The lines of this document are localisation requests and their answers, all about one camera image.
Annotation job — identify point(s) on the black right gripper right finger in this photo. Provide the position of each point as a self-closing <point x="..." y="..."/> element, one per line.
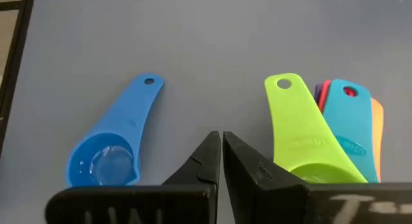
<point x="257" y="198"/>

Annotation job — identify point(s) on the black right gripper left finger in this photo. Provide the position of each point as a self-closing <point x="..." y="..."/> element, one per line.
<point x="180" y="201"/>

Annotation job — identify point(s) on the green measuring cup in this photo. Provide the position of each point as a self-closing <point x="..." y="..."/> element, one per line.
<point x="296" y="130"/>

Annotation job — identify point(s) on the blue measuring cup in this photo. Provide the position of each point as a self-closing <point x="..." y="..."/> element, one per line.
<point x="128" y="121"/>

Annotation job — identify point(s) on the purple measuring cup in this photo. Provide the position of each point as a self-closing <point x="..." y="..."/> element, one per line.
<point x="317" y="93"/>

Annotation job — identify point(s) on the teal measuring cup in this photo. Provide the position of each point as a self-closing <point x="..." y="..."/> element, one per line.
<point x="351" y="121"/>

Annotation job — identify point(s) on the red measuring cup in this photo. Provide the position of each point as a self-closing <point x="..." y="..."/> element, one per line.
<point x="324" y="95"/>

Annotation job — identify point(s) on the orange measuring cup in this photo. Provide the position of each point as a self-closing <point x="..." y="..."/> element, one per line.
<point x="378" y="127"/>

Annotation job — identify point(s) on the black aluminium table frame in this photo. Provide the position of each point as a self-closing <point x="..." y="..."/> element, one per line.
<point x="19" y="40"/>

